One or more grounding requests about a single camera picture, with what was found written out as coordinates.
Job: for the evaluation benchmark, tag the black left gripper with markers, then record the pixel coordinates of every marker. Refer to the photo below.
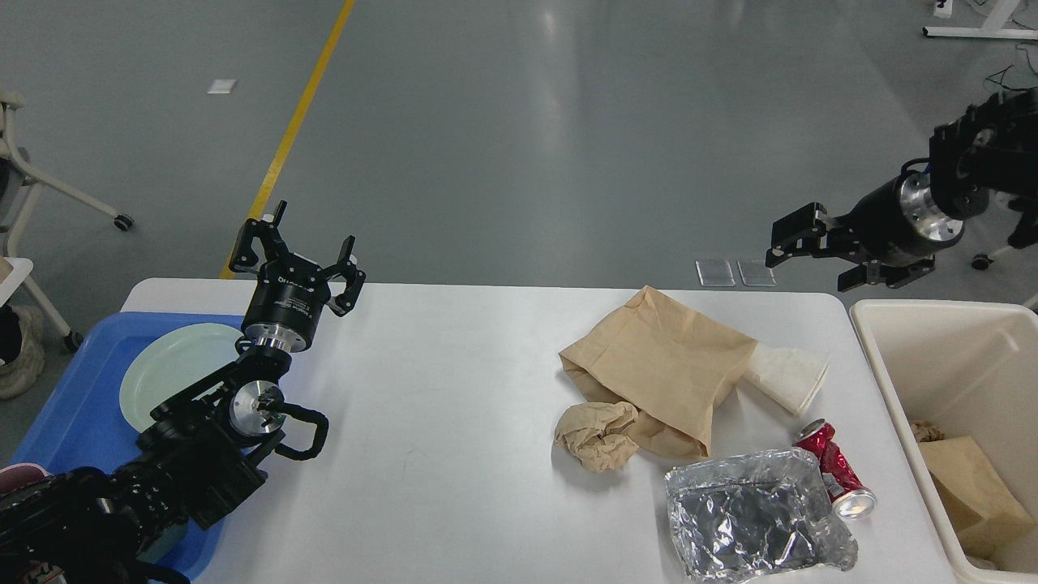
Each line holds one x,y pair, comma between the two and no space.
282,312

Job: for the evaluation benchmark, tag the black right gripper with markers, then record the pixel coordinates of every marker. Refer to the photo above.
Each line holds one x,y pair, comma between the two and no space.
899,225

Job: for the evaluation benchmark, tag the white paper cup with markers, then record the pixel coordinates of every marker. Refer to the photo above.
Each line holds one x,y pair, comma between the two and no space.
790,376

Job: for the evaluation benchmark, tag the light green plate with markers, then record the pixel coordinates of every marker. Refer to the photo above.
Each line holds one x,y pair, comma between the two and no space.
171,363

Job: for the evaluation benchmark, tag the brown paper bag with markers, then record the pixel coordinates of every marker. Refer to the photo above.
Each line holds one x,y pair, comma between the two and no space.
673,364

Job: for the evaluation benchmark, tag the brown paper ball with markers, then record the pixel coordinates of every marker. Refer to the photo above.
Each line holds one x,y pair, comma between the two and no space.
597,434

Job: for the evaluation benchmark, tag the dark green mug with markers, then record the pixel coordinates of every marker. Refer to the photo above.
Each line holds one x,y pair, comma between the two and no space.
164,543

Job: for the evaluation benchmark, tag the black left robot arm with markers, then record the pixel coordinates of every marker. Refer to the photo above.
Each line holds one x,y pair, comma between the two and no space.
258,414

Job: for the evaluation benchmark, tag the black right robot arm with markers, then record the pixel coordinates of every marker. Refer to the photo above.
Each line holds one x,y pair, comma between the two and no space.
991,148

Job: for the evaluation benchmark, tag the small clear floor plate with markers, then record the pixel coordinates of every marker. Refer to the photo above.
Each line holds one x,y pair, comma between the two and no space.
715,273

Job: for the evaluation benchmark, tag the beige plastic bin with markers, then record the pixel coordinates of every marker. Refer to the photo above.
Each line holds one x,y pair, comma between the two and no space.
969,368

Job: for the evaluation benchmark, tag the white rolling chair right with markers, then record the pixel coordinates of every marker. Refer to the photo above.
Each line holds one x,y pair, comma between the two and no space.
983,262

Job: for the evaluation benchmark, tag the white rolling chair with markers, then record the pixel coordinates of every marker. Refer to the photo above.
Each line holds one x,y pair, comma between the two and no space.
983,262
11,152

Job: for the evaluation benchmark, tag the red snack wrapper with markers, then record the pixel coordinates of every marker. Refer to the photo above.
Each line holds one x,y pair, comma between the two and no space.
850,498

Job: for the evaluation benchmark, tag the blue plastic tray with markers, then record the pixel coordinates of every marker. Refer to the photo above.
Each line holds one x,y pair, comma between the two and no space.
73,414

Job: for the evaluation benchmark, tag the white table base far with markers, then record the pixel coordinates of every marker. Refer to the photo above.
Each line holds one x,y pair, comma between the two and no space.
980,20

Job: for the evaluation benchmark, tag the crumpled aluminium foil tray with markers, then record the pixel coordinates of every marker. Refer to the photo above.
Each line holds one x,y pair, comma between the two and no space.
737,518

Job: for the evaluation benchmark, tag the white sack on floor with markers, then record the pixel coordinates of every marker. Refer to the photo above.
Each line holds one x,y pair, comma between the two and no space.
22,355

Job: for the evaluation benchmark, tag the brown paper in bin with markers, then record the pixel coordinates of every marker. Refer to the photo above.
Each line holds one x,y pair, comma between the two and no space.
984,514

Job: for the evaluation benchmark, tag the white rolling chair left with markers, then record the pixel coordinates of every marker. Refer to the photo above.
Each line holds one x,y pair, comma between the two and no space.
11,152

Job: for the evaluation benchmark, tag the pink mug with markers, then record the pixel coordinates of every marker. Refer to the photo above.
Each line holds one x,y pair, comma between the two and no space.
20,475

